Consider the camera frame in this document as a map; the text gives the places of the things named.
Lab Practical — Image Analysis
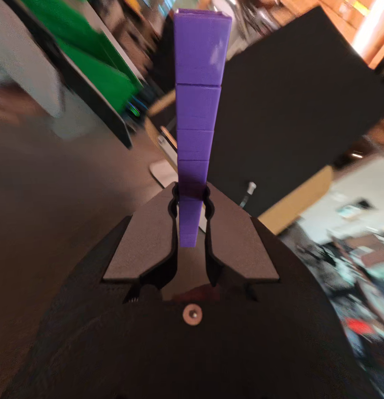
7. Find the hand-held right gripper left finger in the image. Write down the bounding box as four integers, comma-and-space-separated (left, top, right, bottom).
103, 182, 180, 290

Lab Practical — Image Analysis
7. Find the black device with green display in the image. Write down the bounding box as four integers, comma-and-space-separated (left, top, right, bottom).
126, 99, 143, 118

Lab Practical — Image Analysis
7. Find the stack of green bins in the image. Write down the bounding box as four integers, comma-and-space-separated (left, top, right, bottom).
27, 0, 144, 115

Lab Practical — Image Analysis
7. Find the silver clamp bar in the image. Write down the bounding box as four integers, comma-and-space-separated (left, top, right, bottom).
157, 125, 180, 164

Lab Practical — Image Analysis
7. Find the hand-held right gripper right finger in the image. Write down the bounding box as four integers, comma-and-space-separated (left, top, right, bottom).
204, 182, 280, 287

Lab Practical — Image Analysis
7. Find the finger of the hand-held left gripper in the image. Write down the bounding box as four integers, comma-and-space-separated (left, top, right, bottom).
0, 0, 134, 149

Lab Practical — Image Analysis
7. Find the cluttered work table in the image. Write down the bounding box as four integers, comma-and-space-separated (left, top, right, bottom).
282, 156, 384, 390

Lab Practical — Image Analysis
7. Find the black board with wooden edge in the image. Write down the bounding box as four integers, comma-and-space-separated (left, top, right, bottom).
147, 6, 384, 236

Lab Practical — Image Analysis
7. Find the purple block stick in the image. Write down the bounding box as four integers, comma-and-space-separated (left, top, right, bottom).
174, 9, 233, 248

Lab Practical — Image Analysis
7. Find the wire clip with white tip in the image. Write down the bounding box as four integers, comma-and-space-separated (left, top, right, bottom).
240, 181, 257, 209

